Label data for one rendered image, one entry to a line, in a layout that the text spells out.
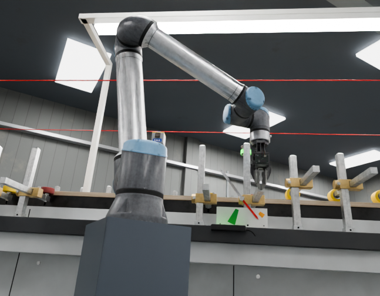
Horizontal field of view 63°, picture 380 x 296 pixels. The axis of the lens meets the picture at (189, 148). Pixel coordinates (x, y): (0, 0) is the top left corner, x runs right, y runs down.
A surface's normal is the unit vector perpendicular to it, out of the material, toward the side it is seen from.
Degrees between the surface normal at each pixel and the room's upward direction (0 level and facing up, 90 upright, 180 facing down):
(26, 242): 90
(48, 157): 90
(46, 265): 90
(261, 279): 90
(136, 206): 70
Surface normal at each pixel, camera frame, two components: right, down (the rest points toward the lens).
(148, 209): 0.47, -0.59
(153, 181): 0.66, -0.24
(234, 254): -0.08, -0.36
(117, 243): 0.49, -0.29
